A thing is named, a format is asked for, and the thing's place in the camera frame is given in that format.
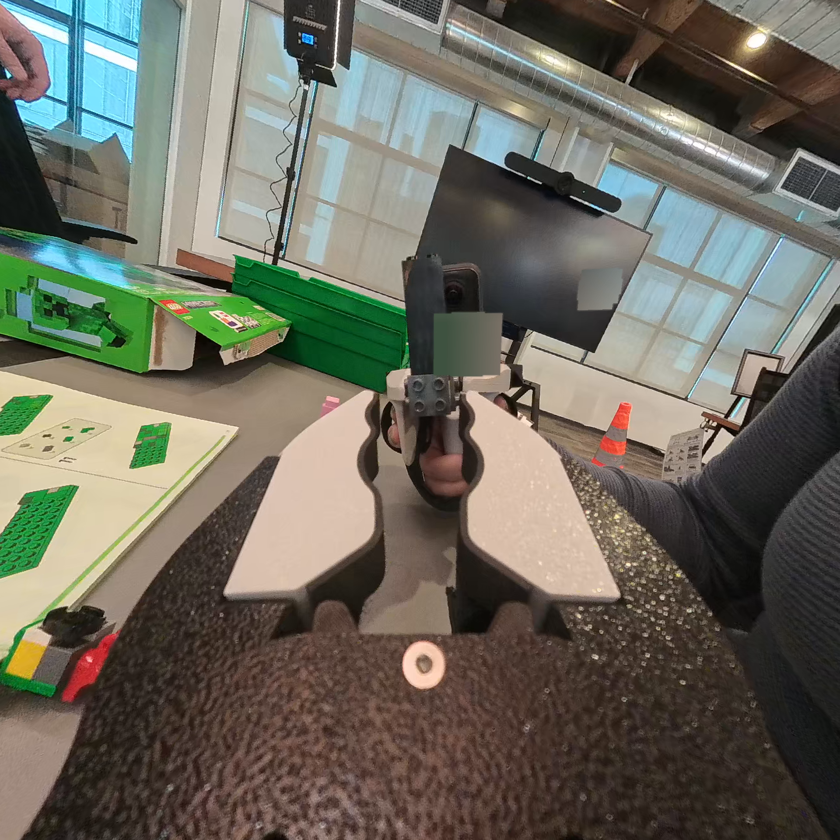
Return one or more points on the black monitor stand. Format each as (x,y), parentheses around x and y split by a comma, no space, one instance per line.
(525,400)

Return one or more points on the black and tan brick assembly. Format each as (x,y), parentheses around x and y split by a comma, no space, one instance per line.
(423,315)

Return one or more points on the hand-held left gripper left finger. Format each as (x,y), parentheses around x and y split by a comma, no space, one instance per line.
(308,518)

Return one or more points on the silver ventilation duct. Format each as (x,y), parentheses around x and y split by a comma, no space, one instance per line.
(590,92)

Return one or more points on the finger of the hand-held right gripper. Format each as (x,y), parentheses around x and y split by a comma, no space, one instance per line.
(396,387)
(506,380)

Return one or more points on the green cardboard box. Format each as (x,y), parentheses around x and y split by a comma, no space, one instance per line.
(131,348)

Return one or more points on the white air vent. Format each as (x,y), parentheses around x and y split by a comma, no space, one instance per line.
(810,180)

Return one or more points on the round ceiling lamp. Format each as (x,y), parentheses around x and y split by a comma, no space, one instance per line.
(756,40)

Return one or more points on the pink brick pig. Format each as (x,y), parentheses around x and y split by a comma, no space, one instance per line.
(330,407)

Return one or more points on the black monitor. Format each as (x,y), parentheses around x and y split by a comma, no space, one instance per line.
(525,262)

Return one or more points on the framed picture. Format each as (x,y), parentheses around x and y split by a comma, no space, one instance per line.
(758,373)

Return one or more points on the printed leaflet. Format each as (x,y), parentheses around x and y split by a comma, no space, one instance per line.
(682,456)

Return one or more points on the person's right hand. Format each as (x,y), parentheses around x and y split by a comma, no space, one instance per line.
(446,476)

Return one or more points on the green plastic crate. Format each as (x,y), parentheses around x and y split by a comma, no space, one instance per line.
(315,328)

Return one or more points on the black light stand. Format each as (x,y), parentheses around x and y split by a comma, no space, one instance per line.
(292,164)

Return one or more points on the grey desk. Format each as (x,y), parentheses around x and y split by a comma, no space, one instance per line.
(262,407)

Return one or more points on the black webcam bar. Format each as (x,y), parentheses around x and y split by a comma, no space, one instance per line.
(564,182)

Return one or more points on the person's right forearm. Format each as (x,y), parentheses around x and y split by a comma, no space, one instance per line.
(689,518)

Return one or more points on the small red green brick assembly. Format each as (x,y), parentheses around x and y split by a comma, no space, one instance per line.
(56,663)

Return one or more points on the orange traffic cone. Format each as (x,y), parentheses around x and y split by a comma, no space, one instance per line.
(613,446)

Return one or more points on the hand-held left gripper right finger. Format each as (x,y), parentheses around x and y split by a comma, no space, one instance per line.
(531,525)

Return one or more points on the black light panel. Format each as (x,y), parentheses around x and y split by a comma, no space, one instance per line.
(315,26)

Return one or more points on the green instruction booklet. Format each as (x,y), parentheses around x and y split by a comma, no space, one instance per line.
(164,459)

